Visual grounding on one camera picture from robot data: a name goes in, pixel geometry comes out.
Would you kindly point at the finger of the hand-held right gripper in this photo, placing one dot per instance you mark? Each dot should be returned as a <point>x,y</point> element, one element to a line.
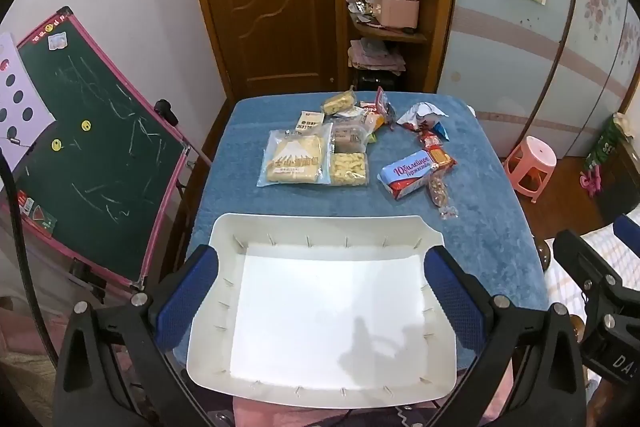
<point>582,262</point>
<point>628,232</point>

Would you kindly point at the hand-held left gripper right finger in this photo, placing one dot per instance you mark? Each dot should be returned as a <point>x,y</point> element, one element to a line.
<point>452,297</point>

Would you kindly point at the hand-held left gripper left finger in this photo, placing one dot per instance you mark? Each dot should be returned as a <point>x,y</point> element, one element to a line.
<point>187,294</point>

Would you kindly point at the clear nut packet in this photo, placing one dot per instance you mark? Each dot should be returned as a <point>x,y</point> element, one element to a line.
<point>439,194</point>

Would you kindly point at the white plastic bin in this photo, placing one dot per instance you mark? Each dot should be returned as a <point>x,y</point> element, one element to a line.
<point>325,307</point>

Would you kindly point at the blue biscuit packet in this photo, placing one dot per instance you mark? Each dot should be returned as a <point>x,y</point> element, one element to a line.
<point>405,177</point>

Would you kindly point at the small red packet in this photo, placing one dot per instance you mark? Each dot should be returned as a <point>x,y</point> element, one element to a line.
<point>426,139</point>

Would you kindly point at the corn puff sticks packet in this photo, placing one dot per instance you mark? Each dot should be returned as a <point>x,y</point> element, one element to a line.
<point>348,169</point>

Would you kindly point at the blue cone-shaped packet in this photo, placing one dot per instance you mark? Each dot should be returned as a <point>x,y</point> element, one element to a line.
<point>442,131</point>

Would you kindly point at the large clear bread packet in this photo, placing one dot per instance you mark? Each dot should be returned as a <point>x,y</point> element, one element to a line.
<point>295,159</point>

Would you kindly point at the white red packet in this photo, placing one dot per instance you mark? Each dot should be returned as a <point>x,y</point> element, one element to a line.
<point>420,114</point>

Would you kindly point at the brown cakes clear packet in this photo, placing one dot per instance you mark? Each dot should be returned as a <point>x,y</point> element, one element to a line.
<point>350,138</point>

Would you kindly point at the white orange snack packet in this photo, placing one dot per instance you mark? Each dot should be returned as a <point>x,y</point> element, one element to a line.
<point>372,119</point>

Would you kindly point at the red dark snack packet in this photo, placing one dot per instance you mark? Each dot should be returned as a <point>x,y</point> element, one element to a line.
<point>382,104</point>

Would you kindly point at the beige wafer packet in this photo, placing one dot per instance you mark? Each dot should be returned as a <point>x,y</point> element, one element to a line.
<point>310,121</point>

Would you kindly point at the yellow cake packet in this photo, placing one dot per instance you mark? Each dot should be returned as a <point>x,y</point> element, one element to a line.
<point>337,103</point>

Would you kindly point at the white checked bedsheet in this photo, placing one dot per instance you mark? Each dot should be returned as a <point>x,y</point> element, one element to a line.
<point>562,292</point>

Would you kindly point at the dark wooden cabinet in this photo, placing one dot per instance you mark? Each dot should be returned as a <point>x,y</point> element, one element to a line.
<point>620,187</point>

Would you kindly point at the pink toy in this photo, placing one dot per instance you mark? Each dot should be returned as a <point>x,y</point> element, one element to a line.
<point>591,181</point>

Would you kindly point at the green bag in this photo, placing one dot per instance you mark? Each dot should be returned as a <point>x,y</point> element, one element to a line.
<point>602,144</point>

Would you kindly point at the pink plastic stool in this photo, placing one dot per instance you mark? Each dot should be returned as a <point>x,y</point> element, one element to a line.
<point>530,162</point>

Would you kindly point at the blue plush blanket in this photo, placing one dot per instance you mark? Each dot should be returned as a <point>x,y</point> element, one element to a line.
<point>280,202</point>

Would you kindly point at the black easel knob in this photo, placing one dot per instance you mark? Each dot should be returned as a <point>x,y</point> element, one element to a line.
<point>165,109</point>

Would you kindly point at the floral sliding wardrobe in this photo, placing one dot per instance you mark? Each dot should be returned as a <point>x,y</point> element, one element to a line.
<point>500,57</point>

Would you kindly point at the black suitcase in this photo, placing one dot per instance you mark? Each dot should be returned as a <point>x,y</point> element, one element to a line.
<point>375,82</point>

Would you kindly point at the white paper black dots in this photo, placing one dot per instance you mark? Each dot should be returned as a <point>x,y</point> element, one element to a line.
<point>20,107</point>

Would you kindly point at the pink folded cloth stack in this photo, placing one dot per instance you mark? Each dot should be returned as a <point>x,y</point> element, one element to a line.
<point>375,57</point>

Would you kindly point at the wooden shelf unit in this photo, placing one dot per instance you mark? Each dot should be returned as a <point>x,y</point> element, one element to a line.
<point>435,7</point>

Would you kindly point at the wooden door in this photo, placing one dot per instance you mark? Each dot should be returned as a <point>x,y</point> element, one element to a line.
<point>270,7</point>

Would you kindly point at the pile of small packets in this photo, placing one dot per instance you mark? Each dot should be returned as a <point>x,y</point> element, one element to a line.
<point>362,7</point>

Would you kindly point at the green chalkboard pink frame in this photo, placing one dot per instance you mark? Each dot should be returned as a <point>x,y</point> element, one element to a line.
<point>110,167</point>

